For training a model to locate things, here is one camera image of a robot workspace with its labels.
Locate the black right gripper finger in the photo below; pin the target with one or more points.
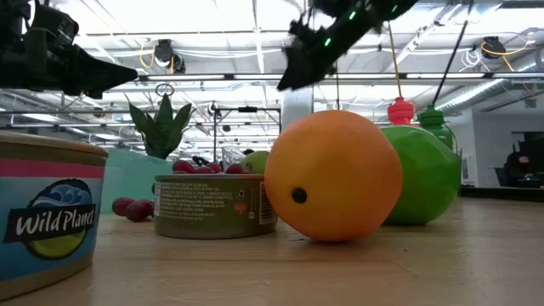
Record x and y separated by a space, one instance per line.
310 59

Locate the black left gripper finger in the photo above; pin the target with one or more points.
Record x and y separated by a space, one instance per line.
102 76

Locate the green squeeze bottle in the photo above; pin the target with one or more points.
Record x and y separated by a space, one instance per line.
432 121

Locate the blue Wild Planet can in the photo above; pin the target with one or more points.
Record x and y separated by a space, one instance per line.
51 204

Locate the green label tin can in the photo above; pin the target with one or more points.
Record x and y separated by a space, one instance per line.
212 208

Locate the green leafy plant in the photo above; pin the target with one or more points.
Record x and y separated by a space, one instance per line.
163 127

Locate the long ceiling light bar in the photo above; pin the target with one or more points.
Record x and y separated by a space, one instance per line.
212 77

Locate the teal plastic bin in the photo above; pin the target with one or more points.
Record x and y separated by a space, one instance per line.
127 178

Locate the person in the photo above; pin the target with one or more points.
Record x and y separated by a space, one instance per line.
248 151
516 168

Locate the orange toy fruit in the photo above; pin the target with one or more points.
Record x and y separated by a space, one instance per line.
340 170

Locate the small clear container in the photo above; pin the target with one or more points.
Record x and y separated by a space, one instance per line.
231 157

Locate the red toy grape bunch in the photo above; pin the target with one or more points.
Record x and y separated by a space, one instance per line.
138 210

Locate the green toy lime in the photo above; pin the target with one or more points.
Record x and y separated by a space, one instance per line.
425 178

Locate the black monitor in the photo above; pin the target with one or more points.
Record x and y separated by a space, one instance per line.
533 157

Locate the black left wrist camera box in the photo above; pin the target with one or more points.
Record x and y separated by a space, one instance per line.
55 25

